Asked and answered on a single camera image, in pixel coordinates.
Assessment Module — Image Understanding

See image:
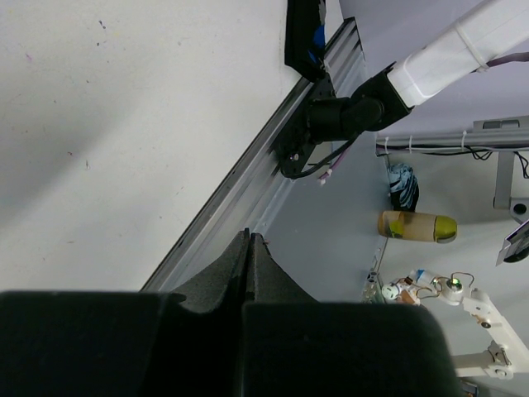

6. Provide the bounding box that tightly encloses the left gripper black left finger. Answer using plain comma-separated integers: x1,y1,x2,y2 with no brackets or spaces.
1,230,250,396

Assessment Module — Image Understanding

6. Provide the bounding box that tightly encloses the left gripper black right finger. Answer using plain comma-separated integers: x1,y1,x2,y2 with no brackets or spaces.
241,233,459,396

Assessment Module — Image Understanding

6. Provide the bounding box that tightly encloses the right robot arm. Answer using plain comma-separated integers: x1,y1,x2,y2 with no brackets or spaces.
307,1,528,143

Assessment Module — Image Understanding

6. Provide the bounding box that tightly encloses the yellow green capped bottle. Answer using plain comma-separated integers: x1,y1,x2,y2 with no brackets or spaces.
378,210,457,244

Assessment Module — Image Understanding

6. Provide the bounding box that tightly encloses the folded blue black cloth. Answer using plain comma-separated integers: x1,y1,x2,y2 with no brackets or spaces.
388,163,419,212

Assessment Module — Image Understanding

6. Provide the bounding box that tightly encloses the black blue sock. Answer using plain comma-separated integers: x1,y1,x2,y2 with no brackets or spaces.
284,0,326,83

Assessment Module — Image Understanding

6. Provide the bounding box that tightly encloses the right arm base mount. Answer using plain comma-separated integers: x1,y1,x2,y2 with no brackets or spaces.
272,73,335,179

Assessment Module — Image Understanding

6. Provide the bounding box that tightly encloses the grey metal stand frame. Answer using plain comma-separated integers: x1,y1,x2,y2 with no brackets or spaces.
374,115,529,220

